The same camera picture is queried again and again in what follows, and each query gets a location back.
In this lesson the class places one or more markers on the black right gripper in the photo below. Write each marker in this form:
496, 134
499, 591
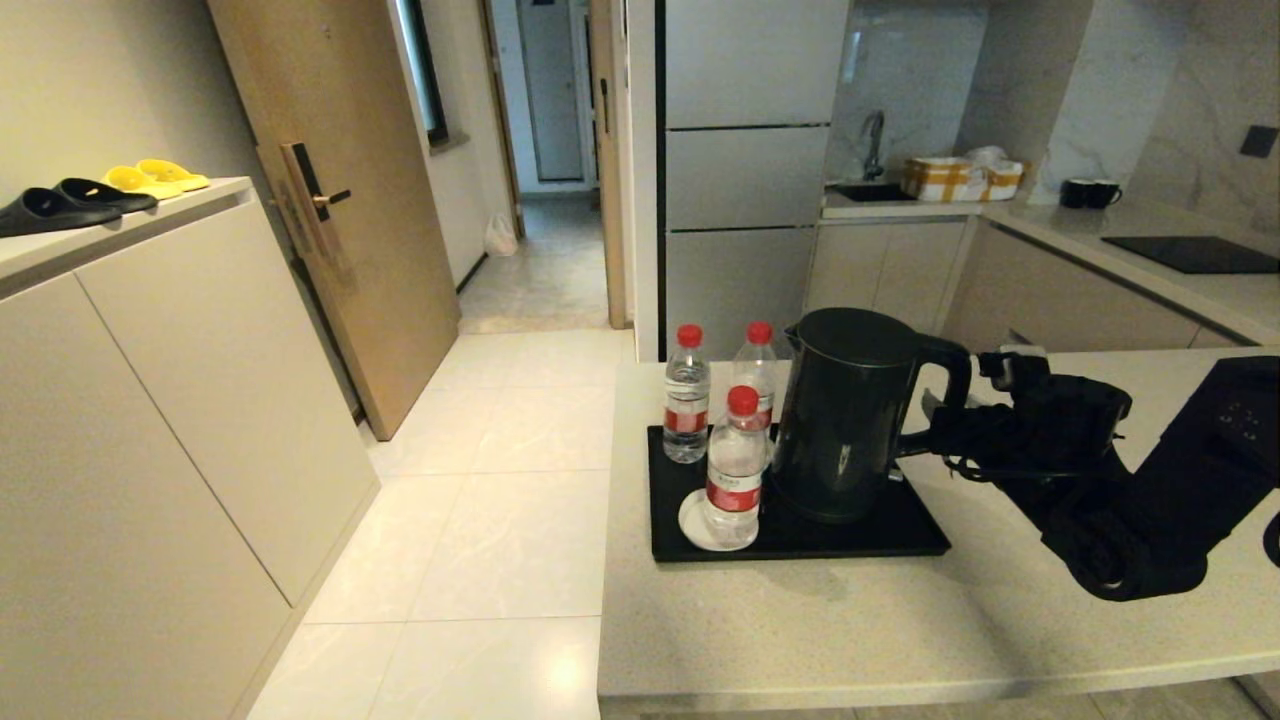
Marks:
1040, 430

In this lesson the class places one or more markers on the dark green electric kettle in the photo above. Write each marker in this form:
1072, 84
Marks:
850, 420

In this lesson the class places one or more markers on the clear water bottle red cap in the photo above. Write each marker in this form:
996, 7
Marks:
735, 470
686, 400
758, 365

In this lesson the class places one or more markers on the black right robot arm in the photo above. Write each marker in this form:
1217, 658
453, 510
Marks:
1180, 500

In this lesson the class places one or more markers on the beige kitchen base cabinets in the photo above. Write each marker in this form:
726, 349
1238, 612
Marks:
890, 285

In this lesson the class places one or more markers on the black rectangular tray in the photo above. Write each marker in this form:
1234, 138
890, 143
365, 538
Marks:
860, 540

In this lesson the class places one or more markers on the dark kitchen sink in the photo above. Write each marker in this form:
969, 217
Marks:
870, 192

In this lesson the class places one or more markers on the large yellow checked basket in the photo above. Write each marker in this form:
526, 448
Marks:
940, 180

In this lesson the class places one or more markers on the small yellow checked basket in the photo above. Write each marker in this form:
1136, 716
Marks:
1005, 182

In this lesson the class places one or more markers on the black mug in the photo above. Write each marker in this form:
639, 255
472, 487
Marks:
1102, 194
1073, 193

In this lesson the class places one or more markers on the white crumpled cloth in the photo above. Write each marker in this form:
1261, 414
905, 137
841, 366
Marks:
988, 155

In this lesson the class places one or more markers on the white paper coaster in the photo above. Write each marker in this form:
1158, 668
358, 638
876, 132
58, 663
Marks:
692, 525

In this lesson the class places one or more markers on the chrome kitchen faucet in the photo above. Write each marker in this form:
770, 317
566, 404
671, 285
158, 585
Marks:
875, 140

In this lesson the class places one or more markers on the black induction cooktop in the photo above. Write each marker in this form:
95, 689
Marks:
1190, 254

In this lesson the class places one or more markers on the grey refrigerator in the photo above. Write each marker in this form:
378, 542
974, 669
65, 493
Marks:
745, 170

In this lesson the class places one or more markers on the white plastic bag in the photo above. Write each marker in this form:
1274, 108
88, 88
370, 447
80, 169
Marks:
501, 238

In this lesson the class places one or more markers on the pale hallway door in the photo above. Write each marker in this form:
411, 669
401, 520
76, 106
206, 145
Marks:
552, 90

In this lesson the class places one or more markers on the dark framed window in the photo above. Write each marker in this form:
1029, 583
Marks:
425, 70

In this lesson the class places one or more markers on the light wooden door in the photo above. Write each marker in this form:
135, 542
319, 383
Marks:
340, 150

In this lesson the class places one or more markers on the black and brass door lock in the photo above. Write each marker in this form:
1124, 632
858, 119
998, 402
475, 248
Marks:
305, 190

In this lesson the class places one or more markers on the beige shoe cabinet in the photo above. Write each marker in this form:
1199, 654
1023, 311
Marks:
150, 450

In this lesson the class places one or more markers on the yellow slipper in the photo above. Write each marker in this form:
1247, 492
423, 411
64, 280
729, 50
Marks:
175, 174
140, 182

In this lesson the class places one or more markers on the black slipper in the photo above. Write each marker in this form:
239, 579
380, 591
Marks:
105, 194
45, 210

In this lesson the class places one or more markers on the wooden door frame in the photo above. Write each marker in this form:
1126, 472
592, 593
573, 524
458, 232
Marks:
603, 200

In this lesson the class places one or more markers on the dark wall socket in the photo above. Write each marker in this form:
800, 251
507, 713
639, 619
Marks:
1259, 141

